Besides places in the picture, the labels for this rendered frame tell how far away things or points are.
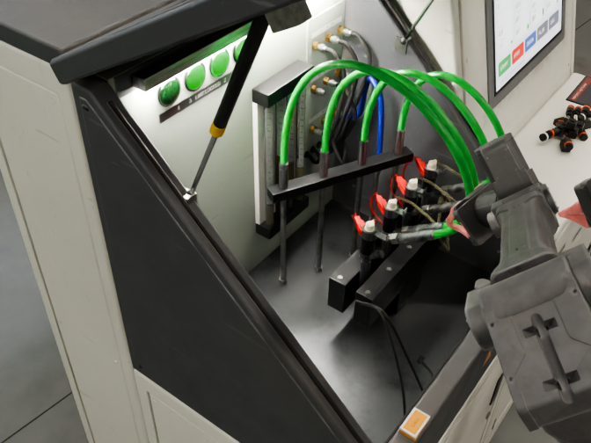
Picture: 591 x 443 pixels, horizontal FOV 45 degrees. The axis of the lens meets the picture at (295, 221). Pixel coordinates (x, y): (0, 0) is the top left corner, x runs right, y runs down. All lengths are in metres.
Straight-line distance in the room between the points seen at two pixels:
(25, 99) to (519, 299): 0.85
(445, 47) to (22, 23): 0.80
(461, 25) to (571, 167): 0.48
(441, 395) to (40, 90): 0.82
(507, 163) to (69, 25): 0.65
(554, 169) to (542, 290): 1.18
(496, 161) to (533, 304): 0.45
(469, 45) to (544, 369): 1.05
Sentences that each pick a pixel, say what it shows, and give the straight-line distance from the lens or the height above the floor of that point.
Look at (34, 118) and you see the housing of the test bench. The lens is 1.20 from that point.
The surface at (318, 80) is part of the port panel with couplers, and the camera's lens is 1.51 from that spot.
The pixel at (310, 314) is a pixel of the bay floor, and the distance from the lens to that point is 1.51.
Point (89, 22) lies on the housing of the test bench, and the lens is 1.11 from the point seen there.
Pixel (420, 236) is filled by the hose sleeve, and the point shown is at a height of 1.14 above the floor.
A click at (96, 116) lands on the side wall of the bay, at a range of 1.05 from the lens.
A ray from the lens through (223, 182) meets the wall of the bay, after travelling 1.37.
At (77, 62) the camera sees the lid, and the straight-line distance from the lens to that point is 0.99.
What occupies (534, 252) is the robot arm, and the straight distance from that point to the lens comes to 0.66.
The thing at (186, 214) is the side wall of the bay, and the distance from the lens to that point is 1.03.
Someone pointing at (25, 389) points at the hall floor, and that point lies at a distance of 2.55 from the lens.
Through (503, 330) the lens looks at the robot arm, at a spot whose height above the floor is 1.54.
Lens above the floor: 1.96
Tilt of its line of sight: 41 degrees down
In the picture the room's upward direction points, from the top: 1 degrees clockwise
